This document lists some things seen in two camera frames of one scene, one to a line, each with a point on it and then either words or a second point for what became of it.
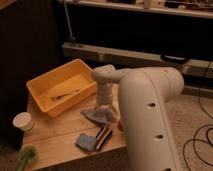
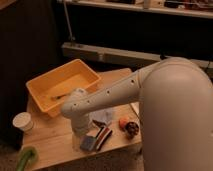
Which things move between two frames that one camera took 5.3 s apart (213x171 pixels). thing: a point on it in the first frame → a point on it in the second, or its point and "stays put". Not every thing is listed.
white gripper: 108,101 → 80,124
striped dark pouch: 102,137 stays put
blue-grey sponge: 86,142 stays put
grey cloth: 103,116 stays put
